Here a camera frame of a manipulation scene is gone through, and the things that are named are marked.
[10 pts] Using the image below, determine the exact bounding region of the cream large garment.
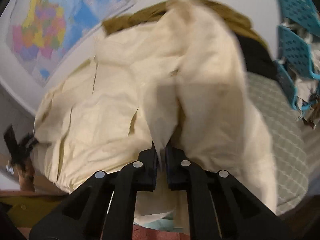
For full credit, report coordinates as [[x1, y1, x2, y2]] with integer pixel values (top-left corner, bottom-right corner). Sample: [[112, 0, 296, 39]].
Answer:
[[31, 13, 278, 229]]

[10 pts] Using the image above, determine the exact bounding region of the person's left hand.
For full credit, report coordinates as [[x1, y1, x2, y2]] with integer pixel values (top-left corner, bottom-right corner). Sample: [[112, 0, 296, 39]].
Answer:
[[16, 157, 35, 192]]

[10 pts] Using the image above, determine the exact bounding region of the black garment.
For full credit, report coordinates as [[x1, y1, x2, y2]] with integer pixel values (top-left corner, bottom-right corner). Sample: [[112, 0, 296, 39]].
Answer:
[[236, 34, 278, 81]]

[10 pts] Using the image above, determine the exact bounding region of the teal plastic laundry basket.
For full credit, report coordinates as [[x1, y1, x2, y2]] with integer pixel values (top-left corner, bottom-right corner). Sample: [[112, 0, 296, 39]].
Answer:
[[276, 0, 319, 115]]

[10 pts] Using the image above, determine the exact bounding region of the mustard olive jacket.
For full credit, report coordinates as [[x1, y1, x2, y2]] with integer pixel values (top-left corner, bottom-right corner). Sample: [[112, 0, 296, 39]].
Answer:
[[101, 0, 268, 49]]

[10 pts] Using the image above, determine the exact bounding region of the colourful wall map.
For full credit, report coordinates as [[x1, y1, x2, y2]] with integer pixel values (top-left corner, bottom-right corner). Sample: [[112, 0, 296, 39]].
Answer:
[[6, 0, 69, 87]]

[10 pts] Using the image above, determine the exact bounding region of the blue world wall map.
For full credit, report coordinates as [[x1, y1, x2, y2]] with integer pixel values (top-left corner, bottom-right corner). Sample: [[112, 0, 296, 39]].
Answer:
[[61, 0, 132, 55]]

